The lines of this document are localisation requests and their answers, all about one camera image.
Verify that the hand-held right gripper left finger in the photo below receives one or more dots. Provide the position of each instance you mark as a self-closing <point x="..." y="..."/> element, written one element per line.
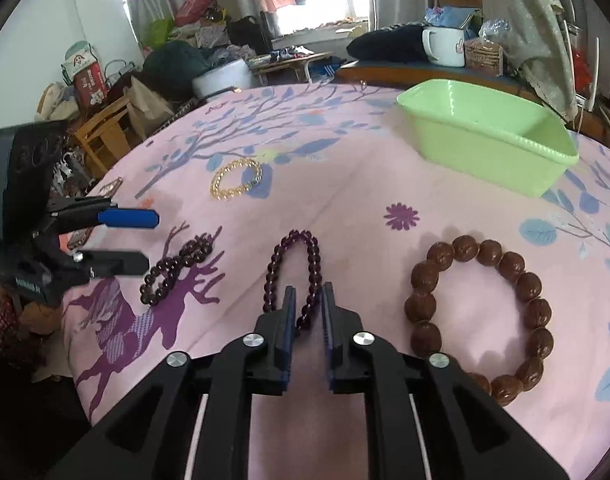
<point x="287" y="330"/>

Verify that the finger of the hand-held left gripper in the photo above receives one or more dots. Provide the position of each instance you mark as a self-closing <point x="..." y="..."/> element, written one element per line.
<point x="120" y="262"/>
<point x="130" y="218"/>

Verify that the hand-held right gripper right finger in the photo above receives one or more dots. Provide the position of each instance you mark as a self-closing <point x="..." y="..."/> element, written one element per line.
<point x="328" y="330"/>

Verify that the wooden chair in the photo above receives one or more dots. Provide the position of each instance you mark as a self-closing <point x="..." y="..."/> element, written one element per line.
<point x="105" y="135"/>

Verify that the brown paper bag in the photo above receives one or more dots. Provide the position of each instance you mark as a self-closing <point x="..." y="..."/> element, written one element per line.
<point x="150" y="105"/>

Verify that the printed package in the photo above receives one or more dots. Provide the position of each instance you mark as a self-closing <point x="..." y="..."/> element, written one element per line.
<point x="87" y="77"/>

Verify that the pink printed blanket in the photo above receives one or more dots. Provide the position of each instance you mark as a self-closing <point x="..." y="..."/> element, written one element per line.
<point x="360" y="185"/>

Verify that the dark green bag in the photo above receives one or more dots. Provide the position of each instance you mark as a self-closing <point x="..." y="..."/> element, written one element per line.
<point x="175" y="62"/>

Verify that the white pot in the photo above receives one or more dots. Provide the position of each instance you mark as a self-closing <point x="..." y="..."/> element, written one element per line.
<point x="220" y="80"/>

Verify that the green plastic bag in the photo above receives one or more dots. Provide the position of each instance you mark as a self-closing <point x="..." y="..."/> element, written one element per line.
<point x="160" y="32"/>

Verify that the black bag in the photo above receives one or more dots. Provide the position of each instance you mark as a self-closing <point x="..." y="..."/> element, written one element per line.
<point x="247" y="32"/>

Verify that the red bag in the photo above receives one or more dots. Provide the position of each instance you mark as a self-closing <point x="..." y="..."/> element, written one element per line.
<point x="195" y="7"/>

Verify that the low wooden table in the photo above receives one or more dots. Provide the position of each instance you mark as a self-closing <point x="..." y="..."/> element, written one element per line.
<point x="290" y="65"/>

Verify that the green plastic basket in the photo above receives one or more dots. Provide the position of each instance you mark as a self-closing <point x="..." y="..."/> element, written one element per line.
<point x="465" y="130"/>

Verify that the dark folded cloth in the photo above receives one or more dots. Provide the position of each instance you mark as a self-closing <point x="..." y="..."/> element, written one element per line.
<point x="385" y="42"/>

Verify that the white mug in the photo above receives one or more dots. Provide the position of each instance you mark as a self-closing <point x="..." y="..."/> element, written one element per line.
<point x="447" y="50"/>

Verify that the small woven basket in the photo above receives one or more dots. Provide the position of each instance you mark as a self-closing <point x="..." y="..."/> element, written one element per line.
<point x="482" y="60"/>

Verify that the blue cloth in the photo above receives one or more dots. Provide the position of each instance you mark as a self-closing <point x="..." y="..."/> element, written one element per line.
<point x="447" y="16"/>

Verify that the clear plastic bag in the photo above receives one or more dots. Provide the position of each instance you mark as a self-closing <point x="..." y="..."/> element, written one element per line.
<point x="495" y="30"/>

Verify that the white router antenna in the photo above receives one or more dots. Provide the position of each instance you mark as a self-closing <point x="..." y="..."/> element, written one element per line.
<point x="595" y="75"/>

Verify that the grey lace cloth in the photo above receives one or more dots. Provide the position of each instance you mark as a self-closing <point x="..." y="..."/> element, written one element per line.
<point x="535" y="20"/>

